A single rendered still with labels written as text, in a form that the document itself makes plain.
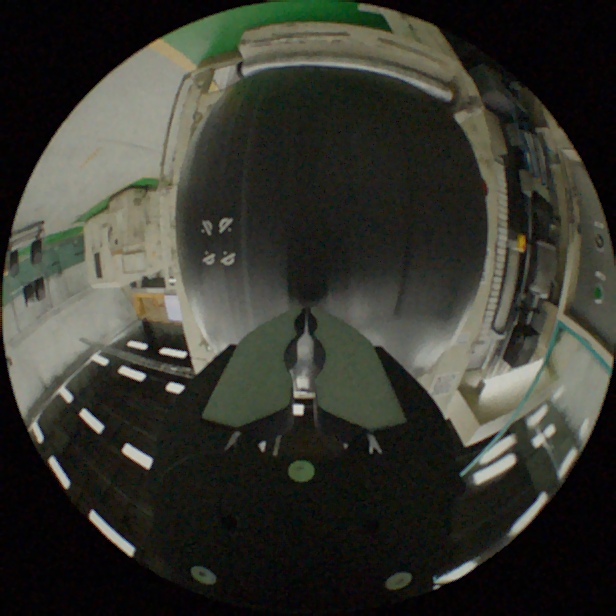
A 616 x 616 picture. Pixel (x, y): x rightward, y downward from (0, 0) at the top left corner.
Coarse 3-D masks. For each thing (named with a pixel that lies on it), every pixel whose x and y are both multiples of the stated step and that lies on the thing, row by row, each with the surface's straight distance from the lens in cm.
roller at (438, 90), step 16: (240, 64) 39; (256, 64) 38; (272, 64) 37; (288, 64) 37; (304, 64) 37; (320, 64) 37; (336, 64) 37; (352, 64) 38; (368, 64) 38; (384, 64) 39; (416, 80) 40; (432, 80) 42; (432, 96) 43; (448, 96) 43
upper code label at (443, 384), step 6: (456, 372) 57; (438, 378) 54; (444, 378) 55; (450, 378) 57; (456, 378) 58; (432, 384) 54; (438, 384) 55; (444, 384) 57; (450, 384) 58; (432, 390) 56; (438, 390) 57; (444, 390) 59; (450, 390) 60; (432, 396) 58
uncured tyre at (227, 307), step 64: (256, 128) 15; (320, 128) 15; (384, 128) 16; (448, 128) 20; (192, 192) 16; (256, 192) 13; (320, 192) 13; (384, 192) 14; (448, 192) 16; (192, 256) 16; (256, 256) 13; (320, 256) 13; (384, 256) 14; (448, 256) 16; (256, 320) 15; (384, 320) 16; (448, 320) 18
